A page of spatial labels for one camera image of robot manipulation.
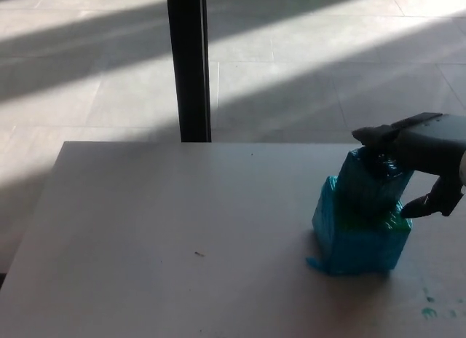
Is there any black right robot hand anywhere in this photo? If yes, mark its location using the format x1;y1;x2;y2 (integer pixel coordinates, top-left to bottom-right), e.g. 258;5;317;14
351;112;466;220

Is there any black vertical pillar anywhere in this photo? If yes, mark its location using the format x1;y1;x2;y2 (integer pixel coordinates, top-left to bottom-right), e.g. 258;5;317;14
165;0;213;143

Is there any small blue cube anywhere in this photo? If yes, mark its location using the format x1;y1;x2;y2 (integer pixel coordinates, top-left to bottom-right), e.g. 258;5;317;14
336;147;416;218

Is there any large blue wrapped cube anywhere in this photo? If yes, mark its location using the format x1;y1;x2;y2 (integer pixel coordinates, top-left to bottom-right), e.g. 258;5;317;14
304;175;414;278

